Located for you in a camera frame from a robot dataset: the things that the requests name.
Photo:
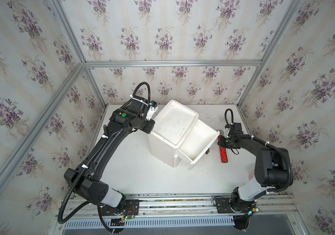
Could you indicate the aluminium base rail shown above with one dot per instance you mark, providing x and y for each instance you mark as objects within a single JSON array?
[{"x": 183, "y": 210}]

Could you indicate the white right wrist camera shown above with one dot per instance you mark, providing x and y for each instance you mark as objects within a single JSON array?
[{"x": 229, "y": 130}]

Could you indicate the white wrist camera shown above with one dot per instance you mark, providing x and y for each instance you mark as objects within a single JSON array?
[
  {"x": 229, "y": 130},
  {"x": 152, "y": 110}
]

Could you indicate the white plastic drawer cabinet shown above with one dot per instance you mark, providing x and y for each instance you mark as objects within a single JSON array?
[{"x": 172, "y": 126}]

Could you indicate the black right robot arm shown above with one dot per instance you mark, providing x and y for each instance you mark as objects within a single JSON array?
[{"x": 273, "y": 171}]

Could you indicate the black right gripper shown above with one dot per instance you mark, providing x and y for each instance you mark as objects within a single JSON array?
[{"x": 221, "y": 142}]

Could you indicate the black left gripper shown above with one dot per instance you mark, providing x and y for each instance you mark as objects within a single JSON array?
[{"x": 148, "y": 129}]

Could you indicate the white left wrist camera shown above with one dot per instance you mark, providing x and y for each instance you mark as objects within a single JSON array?
[{"x": 152, "y": 110}]

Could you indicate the white top drawer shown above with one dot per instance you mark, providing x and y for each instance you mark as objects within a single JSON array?
[{"x": 199, "y": 140}]

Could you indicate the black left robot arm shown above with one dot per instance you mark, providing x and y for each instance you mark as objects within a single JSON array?
[{"x": 85, "y": 180}]

